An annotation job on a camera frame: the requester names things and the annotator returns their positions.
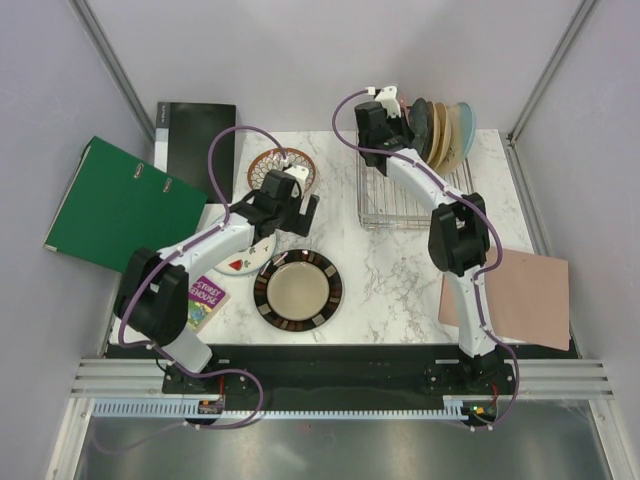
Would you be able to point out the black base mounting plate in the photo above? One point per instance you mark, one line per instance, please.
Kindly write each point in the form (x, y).
(346, 376)

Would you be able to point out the pink cutting board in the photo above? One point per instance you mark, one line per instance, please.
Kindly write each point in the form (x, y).
(526, 299)

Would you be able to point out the left aluminium frame post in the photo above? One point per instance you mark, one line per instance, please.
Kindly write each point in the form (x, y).
(99, 39)

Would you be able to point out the white slotted cable duct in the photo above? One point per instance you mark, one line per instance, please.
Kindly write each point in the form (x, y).
(200, 409)

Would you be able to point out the wire dish rack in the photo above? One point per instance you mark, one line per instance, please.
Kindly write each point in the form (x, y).
(385, 204)

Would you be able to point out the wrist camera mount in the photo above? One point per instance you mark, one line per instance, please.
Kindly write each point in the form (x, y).
(300, 172)
(389, 98)

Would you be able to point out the green ring binder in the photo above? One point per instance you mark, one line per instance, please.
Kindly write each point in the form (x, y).
(116, 204)

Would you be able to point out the aluminium front rail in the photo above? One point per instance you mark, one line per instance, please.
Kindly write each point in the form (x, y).
(540, 379)

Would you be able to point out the brown floral pattern plate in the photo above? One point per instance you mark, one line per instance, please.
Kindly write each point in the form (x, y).
(271, 159)

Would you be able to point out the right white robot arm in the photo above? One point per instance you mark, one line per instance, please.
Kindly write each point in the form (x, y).
(458, 240)

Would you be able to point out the cream plate in rack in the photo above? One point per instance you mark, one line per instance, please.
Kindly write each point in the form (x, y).
(450, 153)
(440, 132)

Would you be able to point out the aluminium frame post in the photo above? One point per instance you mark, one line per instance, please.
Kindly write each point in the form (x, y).
(99, 39)
(568, 39)

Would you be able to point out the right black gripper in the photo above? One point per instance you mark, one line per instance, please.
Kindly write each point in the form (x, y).
(400, 123)

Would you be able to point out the dark teal plate in rack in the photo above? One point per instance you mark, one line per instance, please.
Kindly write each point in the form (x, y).
(421, 123)

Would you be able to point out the purple children's book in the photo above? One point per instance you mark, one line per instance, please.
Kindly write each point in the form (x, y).
(205, 299)

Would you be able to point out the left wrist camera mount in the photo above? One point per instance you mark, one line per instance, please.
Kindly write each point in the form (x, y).
(300, 172)

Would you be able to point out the black binder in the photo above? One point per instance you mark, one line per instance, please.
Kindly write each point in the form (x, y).
(183, 135)

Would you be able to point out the white strawberry pattern plate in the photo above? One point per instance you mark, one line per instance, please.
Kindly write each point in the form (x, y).
(249, 260)

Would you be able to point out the light blue plate in rack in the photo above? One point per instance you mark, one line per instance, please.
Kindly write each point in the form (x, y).
(468, 124)

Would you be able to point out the black rimmed beige plate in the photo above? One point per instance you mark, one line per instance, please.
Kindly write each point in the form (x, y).
(298, 290)

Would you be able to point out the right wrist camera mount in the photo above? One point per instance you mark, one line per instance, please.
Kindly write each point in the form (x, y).
(389, 98)

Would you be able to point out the right aluminium frame post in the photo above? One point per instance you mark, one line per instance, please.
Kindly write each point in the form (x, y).
(568, 39)

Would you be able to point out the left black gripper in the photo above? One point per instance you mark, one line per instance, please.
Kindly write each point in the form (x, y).
(300, 224)

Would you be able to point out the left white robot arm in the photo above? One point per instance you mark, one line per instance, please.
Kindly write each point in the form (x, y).
(152, 297)

